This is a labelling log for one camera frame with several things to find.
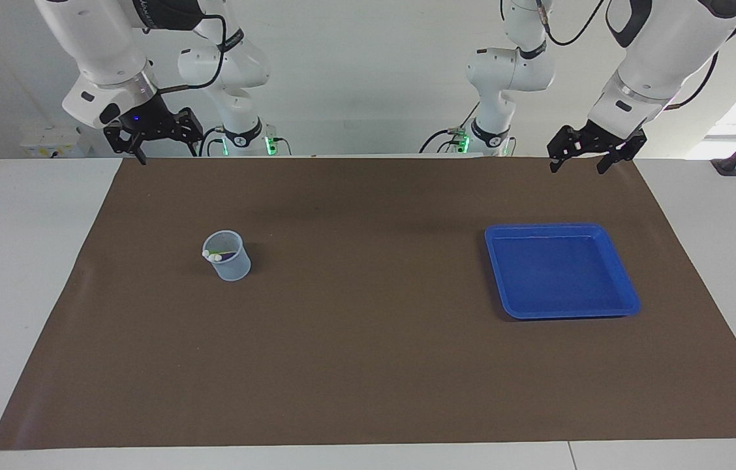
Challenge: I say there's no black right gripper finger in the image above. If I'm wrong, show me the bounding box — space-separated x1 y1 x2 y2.
104 122 147 166
173 107 205 158

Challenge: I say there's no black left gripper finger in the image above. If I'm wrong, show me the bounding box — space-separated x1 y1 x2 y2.
547 125 586 174
596 128 649 176

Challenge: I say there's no white power strip box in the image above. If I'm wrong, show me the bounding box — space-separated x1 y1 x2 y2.
19 126 108 159

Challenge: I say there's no blue plastic tray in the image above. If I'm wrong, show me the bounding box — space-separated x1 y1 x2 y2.
484 223 642 321

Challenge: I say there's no clear plastic measuring cup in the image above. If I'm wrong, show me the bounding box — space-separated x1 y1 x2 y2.
202 230 252 283

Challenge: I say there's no brown table mat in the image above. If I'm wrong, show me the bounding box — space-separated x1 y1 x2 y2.
0 155 736 451

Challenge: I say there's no black base power cable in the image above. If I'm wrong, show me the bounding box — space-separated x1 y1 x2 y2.
198 127 225 157
417 127 473 155

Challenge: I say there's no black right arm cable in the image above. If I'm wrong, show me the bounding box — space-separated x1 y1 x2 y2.
158 12 229 93

